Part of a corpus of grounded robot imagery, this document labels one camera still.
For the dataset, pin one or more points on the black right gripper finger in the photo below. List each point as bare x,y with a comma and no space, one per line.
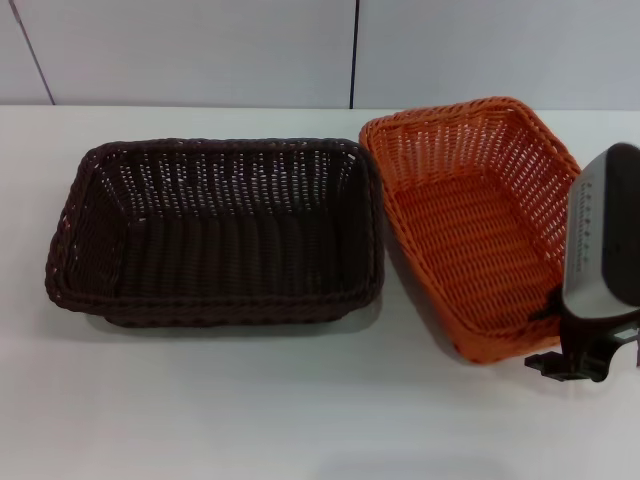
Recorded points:
550,306

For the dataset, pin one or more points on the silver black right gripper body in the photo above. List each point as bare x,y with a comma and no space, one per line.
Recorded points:
605,235

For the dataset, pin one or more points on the orange wicker basket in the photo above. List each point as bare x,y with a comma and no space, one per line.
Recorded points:
470,230

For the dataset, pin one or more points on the dark brown wicker basket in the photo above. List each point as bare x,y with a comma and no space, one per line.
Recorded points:
220,250

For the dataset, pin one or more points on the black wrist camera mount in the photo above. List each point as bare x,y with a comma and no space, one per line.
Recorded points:
585,357

